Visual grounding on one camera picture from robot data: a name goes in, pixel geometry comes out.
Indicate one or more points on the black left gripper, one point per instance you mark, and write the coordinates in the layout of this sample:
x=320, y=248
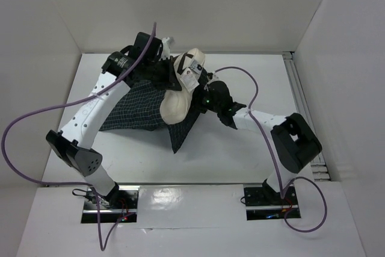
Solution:
x=168, y=82

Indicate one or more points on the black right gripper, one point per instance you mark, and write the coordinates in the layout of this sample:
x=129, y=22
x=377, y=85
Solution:
x=203, y=89

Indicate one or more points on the cream pillow with bear print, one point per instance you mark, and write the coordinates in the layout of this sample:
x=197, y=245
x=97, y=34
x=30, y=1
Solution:
x=188, y=68

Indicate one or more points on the dark grid-pattern pillowcase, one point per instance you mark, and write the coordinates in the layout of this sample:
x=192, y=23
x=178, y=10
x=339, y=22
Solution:
x=139, y=109

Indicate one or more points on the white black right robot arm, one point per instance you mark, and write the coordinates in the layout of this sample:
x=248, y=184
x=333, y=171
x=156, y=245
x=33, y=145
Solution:
x=289, y=139

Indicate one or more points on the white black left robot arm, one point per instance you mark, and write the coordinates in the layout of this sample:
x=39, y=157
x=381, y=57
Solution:
x=73, y=142

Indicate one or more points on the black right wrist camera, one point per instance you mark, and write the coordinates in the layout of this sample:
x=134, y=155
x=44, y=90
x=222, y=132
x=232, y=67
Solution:
x=218, y=90

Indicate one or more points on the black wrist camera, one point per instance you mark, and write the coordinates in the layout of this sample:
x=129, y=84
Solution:
x=154, y=50
x=218, y=90

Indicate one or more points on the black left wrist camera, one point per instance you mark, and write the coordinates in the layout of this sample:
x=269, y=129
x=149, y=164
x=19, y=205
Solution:
x=154, y=50

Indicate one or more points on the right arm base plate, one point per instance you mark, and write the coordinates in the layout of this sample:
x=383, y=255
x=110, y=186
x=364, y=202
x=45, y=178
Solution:
x=260, y=207

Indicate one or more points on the aluminium frame rail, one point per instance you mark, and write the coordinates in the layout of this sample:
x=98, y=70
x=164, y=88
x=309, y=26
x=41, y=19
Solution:
x=318, y=165

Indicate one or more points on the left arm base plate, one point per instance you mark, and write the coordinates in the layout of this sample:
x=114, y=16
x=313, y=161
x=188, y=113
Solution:
x=124, y=206

